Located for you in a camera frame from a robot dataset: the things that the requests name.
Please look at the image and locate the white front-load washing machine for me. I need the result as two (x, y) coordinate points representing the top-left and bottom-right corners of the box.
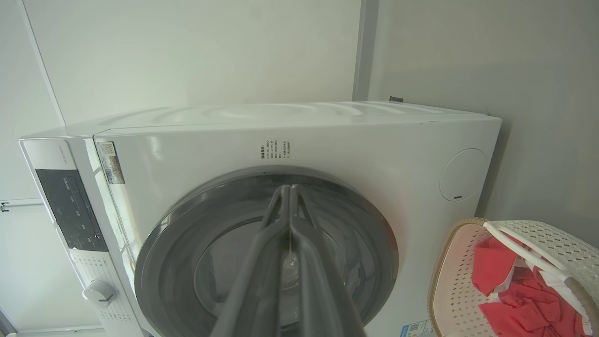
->
(19, 101), (502, 337)

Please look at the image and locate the silver rectangular machine sticker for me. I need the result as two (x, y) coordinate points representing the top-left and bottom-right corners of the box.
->
(97, 142), (125, 184)

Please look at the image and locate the red garment with white stripes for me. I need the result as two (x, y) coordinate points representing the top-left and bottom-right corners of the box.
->
(471, 236), (585, 337)

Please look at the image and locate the white perforated laundry basket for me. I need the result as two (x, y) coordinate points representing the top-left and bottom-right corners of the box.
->
(428, 217), (599, 337)

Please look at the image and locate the round white filter cover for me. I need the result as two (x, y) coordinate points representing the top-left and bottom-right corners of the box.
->
(439, 148), (488, 202)

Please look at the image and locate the round black washing machine door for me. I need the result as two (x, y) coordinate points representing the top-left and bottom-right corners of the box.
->
(134, 166), (399, 337)

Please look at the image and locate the white washing machine dial knob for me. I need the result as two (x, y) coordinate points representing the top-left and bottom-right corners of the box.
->
(83, 280), (117, 308)

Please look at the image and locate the black washing machine display panel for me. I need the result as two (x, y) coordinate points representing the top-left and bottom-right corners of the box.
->
(36, 168), (108, 252)

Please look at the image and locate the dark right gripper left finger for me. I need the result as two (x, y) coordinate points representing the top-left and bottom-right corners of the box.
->
(211, 185), (292, 337)

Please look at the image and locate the blue energy label sticker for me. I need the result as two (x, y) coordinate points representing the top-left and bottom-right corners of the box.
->
(401, 320), (435, 337)

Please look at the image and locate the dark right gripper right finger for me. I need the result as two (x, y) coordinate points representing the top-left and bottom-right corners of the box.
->
(291, 184), (366, 337)

